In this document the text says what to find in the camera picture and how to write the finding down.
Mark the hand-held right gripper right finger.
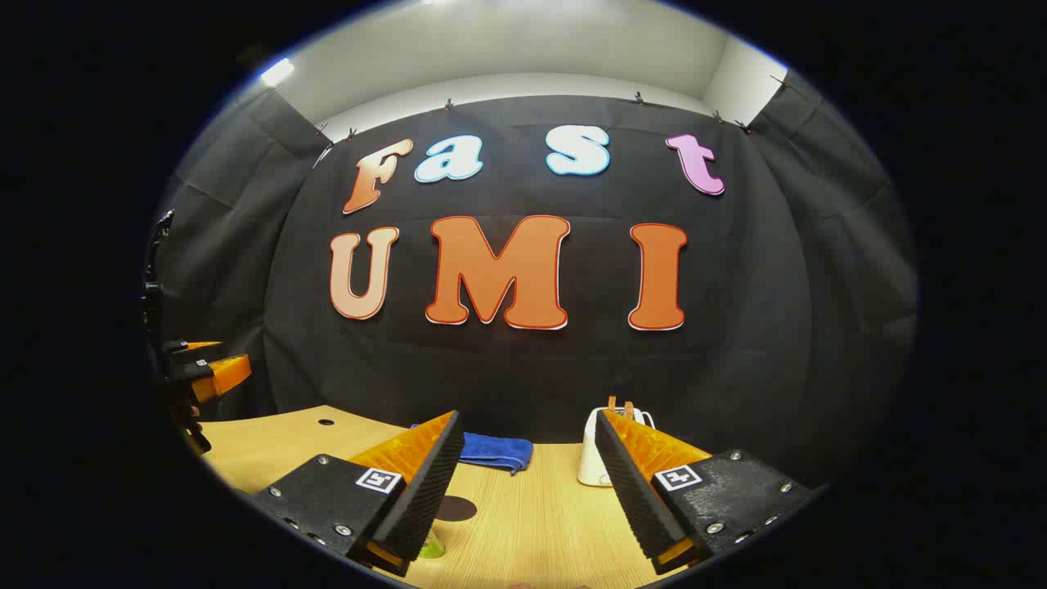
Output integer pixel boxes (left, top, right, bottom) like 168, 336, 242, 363
595, 409, 813, 575

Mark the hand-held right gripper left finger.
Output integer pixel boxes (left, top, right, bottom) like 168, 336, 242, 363
252, 411, 465, 578

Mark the white toaster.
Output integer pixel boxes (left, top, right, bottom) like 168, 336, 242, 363
577, 397, 657, 488

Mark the blue towel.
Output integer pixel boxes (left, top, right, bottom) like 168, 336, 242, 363
409, 424, 534, 475

